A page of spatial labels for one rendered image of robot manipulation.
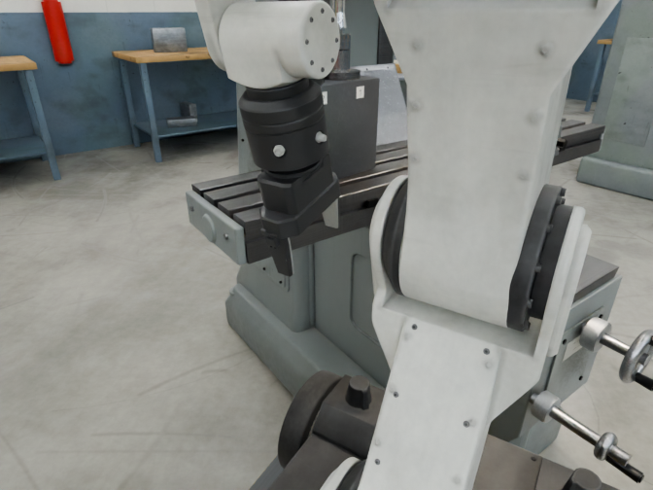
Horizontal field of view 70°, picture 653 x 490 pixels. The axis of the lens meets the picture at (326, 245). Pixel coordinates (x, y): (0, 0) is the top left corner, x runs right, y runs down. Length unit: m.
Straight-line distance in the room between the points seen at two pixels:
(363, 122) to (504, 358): 0.60
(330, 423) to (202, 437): 0.86
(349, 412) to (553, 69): 0.64
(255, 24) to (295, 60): 0.05
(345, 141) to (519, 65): 0.62
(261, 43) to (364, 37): 1.03
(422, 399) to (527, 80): 0.32
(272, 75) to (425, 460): 0.41
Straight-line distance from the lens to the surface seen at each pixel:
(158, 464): 1.63
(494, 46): 0.36
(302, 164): 0.49
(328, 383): 0.91
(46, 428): 1.87
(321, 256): 1.50
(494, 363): 0.50
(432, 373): 0.51
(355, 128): 0.95
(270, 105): 0.47
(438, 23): 0.37
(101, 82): 5.07
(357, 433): 0.83
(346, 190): 0.89
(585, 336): 1.11
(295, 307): 1.64
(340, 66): 0.96
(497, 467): 0.84
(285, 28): 0.44
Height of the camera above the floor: 1.22
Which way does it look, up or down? 27 degrees down
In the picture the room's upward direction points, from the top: straight up
